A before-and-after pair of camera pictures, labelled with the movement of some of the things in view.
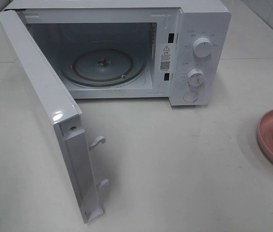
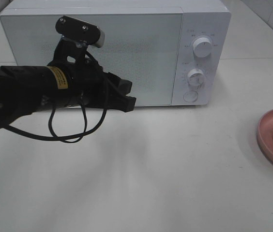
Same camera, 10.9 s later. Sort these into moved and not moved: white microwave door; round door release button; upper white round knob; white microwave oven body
Moved: white microwave door
Not moved: white microwave oven body; round door release button; upper white round knob
